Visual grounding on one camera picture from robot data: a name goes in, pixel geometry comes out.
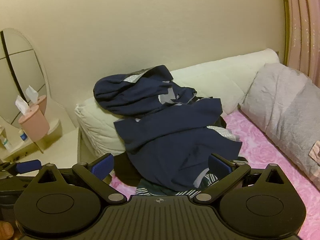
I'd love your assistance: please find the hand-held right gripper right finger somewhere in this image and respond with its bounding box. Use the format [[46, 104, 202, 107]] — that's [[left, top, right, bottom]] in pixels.
[[192, 152, 283, 203]]

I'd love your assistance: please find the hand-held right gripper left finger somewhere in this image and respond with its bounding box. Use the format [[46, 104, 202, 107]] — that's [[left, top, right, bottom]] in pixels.
[[36, 154, 128, 203]]

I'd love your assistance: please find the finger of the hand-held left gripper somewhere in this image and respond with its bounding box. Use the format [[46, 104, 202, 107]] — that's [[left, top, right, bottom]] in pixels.
[[0, 159, 43, 180]]

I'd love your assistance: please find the navy blue garment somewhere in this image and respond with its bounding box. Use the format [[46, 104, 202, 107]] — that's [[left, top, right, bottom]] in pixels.
[[114, 97, 243, 192], [94, 65, 198, 117]]

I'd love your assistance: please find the person's left hand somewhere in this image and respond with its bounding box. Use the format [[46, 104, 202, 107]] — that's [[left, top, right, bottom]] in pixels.
[[0, 221, 15, 239]]

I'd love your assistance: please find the black garment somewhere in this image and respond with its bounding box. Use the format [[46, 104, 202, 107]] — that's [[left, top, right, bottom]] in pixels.
[[114, 154, 141, 188]]

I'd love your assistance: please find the white teal label bottle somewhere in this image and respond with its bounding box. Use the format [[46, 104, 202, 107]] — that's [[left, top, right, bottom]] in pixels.
[[0, 127, 12, 151]]

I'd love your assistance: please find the white dressing table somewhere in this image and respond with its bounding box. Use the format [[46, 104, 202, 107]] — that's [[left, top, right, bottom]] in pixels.
[[0, 97, 82, 163]]

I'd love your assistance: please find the pink tissue holder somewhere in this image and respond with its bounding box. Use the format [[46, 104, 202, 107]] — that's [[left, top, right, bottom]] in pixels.
[[18, 105, 50, 142]]

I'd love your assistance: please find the pink floral bedsheet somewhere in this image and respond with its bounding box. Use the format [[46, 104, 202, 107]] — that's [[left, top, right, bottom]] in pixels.
[[107, 111, 320, 240]]

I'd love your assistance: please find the striped garment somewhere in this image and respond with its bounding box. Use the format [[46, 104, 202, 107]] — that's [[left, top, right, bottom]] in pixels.
[[136, 174, 218, 197]]

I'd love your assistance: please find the white tissue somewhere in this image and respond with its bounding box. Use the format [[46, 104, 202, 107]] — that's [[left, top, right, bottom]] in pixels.
[[15, 95, 31, 114]]

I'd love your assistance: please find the long white pillow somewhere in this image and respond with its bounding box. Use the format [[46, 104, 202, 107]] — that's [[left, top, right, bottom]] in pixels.
[[74, 48, 280, 157]]

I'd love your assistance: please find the oval mirror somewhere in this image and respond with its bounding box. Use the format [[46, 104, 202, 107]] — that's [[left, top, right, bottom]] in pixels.
[[0, 28, 50, 130]]

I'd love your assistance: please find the pink curtain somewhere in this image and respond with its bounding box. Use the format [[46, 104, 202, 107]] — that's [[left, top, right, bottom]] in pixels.
[[280, 0, 320, 85]]

